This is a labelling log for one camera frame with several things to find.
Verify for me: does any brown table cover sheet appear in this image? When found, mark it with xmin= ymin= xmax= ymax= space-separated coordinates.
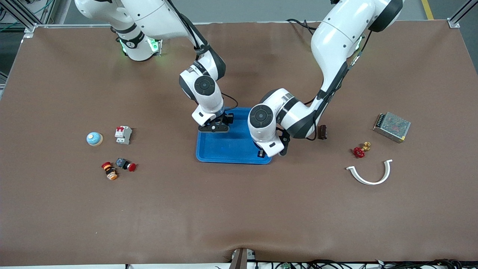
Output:
xmin=0 ymin=21 xmax=478 ymax=266

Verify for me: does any table edge clamp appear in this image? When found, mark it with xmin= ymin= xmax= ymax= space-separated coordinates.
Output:
xmin=229 ymin=247 xmax=257 ymax=269

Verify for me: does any red push button grey block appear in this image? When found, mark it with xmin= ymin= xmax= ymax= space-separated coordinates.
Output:
xmin=115 ymin=158 xmax=137 ymax=172

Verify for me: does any green cable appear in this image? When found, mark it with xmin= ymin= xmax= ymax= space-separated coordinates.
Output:
xmin=28 ymin=0 xmax=56 ymax=17

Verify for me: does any white circuit breaker red switch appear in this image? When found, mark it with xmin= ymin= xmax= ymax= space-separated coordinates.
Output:
xmin=114 ymin=126 xmax=133 ymax=145

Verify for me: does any metal mesh power supply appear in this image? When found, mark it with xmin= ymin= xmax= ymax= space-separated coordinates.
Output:
xmin=372 ymin=112 xmax=412 ymax=143

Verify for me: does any red handle brass valve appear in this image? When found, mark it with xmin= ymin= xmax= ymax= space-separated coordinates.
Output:
xmin=353 ymin=142 xmax=372 ymax=158

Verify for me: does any black base cable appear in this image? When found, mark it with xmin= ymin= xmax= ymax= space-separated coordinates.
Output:
xmin=286 ymin=18 xmax=322 ymax=37

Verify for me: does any aluminium frame post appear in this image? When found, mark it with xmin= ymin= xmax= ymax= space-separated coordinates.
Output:
xmin=9 ymin=0 xmax=38 ymax=38
xmin=447 ymin=0 xmax=478 ymax=28

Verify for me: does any white curved plastic bracket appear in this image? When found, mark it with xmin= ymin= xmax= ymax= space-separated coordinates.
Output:
xmin=345 ymin=159 xmax=393 ymax=186

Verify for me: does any orange emergency stop button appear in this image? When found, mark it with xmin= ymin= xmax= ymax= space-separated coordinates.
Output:
xmin=101 ymin=161 xmax=119 ymax=181

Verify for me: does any blue plastic tray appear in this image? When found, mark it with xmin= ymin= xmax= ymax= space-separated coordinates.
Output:
xmin=195 ymin=107 xmax=273 ymax=165

